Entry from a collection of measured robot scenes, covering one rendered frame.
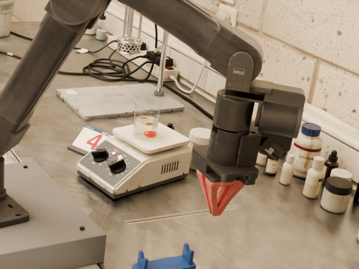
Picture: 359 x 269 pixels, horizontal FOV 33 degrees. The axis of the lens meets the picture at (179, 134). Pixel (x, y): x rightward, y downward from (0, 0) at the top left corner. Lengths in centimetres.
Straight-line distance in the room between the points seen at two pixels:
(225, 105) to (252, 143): 7
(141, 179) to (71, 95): 52
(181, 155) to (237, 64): 43
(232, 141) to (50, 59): 29
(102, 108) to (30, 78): 65
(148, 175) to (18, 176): 25
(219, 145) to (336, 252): 35
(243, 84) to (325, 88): 64
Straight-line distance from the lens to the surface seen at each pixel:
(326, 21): 149
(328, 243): 117
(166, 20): 88
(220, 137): 91
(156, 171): 121
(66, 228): 99
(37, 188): 113
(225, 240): 110
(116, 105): 162
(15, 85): 96
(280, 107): 89
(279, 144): 97
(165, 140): 124
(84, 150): 136
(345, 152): 140
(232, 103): 89
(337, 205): 127
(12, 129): 98
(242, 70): 86
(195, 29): 87
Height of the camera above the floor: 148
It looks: 23 degrees down
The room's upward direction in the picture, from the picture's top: 8 degrees clockwise
